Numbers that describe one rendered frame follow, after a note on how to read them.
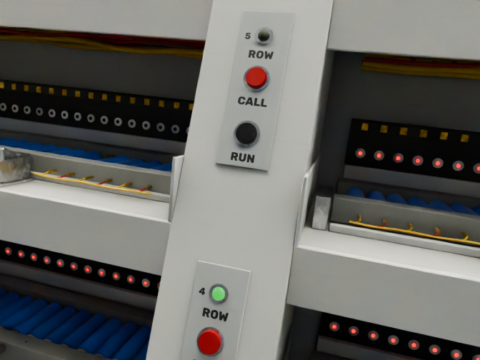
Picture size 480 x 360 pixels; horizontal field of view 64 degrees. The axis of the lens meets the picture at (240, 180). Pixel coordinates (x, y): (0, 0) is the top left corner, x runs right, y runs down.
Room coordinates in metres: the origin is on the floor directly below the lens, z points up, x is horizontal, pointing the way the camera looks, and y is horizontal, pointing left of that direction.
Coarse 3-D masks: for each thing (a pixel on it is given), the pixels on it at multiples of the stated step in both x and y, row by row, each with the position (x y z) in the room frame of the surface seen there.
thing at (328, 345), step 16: (336, 320) 0.43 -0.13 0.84; (352, 320) 0.43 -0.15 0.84; (288, 336) 0.41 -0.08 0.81; (320, 336) 0.44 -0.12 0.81; (336, 336) 0.44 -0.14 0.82; (352, 336) 0.43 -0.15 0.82; (368, 336) 0.43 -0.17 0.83; (384, 336) 0.42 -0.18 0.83; (400, 336) 0.42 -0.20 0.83; (416, 336) 0.41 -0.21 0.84; (432, 336) 0.41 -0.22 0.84; (288, 352) 0.41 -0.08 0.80; (336, 352) 0.43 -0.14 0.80; (352, 352) 0.43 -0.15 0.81; (368, 352) 0.42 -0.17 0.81; (384, 352) 0.42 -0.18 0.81; (400, 352) 0.42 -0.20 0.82; (416, 352) 0.42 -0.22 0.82; (432, 352) 0.41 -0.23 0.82; (448, 352) 0.41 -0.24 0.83; (464, 352) 0.40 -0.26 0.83
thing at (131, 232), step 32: (0, 128) 0.55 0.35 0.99; (32, 128) 0.53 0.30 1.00; (64, 128) 0.52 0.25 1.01; (0, 192) 0.33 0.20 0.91; (32, 192) 0.34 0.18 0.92; (64, 192) 0.35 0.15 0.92; (96, 192) 0.36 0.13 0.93; (0, 224) 0.34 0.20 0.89; (32, 224) 0.33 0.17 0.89; (64, 224) 0.32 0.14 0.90; (96, 224) 0.31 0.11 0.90; (128, 224) 0.31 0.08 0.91; (160, 224) 0.30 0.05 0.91; (96, 256) 0.32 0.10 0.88; (128, 256) 0.31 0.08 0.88; (160, 256) 0.31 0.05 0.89
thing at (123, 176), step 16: (48, 160) 0.38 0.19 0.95; (64, 160) 0.37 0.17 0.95; (80, 160) 0.37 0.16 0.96; (48, 176) 0.36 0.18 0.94; (64, 176) 0.36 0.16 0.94; (80, 176) 0.37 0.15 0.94; (96, 176) 0.37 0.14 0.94; (112, 176) 0.36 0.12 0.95; (128, 176) 0.36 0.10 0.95; (144, 176) 0.36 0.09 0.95; (160, 176) 0.35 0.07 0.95; (144, 192) 0.34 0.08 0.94; (160, 192) 0.35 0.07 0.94
